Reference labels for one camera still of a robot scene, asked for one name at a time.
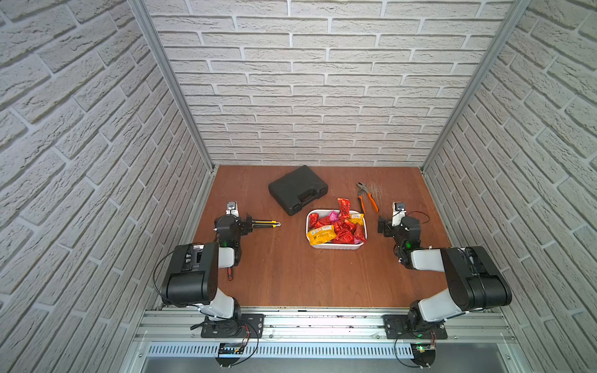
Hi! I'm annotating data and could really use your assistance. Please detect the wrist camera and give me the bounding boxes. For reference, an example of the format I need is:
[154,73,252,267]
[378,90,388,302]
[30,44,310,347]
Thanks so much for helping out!
[226,201,239,217]
[392,202,407,226]

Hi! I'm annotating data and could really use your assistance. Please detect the small yellow tea bag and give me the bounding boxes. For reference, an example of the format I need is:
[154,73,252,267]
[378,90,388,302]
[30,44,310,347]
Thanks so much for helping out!
[349,214,365,225]

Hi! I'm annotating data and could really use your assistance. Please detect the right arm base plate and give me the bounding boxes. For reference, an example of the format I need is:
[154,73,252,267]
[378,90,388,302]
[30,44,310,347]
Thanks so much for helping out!
[382,315,448,340]

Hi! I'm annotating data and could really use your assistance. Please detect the controller board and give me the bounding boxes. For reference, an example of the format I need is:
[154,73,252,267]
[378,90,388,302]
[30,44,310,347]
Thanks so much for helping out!
[410,343,436,368]
[215,342,246,368]

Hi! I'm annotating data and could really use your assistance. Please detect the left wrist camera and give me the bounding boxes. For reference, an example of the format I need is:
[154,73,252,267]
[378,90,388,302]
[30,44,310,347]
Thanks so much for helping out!
[226,201,239,217]

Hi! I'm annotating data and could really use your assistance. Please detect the yellow tea bag packet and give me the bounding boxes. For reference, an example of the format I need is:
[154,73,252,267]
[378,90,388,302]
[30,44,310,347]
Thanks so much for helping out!
[306,225,337,246]

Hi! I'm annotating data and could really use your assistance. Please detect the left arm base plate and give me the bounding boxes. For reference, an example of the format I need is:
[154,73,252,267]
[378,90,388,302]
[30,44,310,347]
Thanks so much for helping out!
[201,313,265,339]

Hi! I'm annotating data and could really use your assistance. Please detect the aluminium rail frame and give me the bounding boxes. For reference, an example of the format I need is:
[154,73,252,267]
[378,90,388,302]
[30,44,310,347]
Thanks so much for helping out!
[121,307,530,372]

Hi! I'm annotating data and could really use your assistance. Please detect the right controller board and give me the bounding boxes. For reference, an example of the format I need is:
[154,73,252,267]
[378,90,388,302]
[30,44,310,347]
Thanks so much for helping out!
[410,343,436,368]

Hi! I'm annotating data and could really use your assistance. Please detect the red tea bag packet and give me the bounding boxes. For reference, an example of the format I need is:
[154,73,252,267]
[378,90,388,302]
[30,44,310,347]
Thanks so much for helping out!
[337,198,351,219]

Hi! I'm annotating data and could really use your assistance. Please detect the left controller board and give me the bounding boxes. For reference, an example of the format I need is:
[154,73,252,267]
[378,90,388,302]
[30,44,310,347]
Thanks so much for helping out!
[215,342,246,368]

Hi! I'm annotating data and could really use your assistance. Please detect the orange handled pliers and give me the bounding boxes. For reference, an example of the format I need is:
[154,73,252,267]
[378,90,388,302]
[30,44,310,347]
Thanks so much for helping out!
[357,182,379,214]

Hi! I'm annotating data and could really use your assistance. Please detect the black plastic tool case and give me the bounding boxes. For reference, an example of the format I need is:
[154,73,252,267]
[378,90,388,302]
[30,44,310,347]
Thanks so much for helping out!
[268,166,328,216]

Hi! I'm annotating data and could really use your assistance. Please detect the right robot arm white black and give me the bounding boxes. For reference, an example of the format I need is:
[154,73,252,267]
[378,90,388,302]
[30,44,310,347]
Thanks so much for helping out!
[378,215,512,340]

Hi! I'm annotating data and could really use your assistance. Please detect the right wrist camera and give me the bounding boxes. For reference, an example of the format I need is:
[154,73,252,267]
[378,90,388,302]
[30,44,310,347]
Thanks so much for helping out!
[392,202,407,226]

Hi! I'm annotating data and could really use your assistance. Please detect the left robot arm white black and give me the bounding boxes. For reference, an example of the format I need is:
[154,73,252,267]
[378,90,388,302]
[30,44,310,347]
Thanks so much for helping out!
[158,214,253,338]

